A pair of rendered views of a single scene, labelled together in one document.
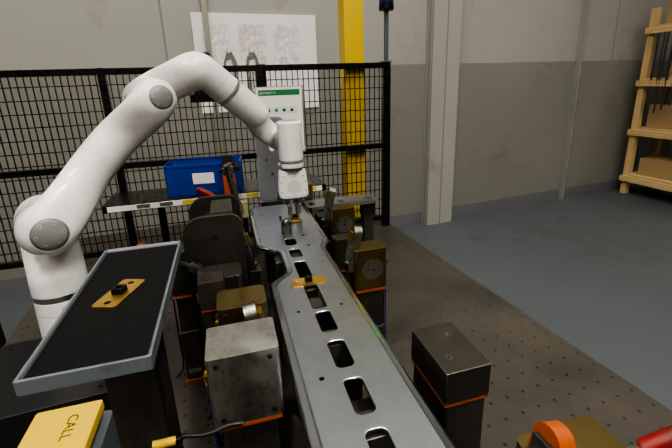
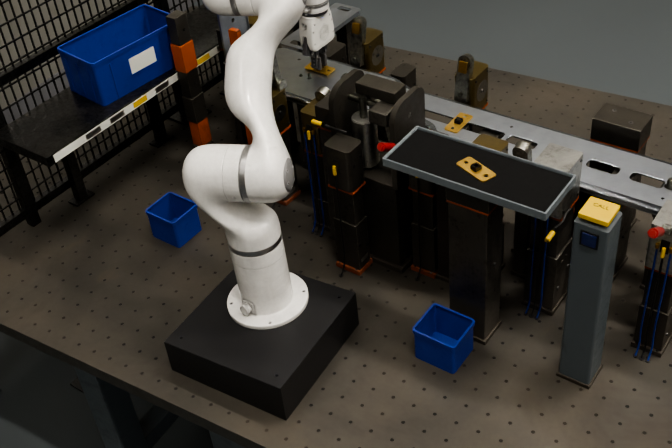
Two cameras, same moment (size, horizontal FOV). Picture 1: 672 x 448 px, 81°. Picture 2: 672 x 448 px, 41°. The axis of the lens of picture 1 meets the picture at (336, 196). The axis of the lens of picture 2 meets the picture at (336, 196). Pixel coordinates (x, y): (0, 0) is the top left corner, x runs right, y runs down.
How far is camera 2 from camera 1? 169 cm
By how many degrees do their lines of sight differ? 38
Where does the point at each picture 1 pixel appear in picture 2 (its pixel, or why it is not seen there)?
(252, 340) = (565, 157)
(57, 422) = (593, 208)
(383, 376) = (602, 152)
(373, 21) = not seen: outside the picture
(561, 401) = not seen: hidden behind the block
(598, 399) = not seen: hidden behind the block
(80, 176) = (267, 108)
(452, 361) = (635, 123)
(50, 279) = (270, 224)
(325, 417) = (603, 184)
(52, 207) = (280, 148)
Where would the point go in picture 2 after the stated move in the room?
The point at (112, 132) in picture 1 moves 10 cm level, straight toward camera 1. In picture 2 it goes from (268, 48) to (312, 53)
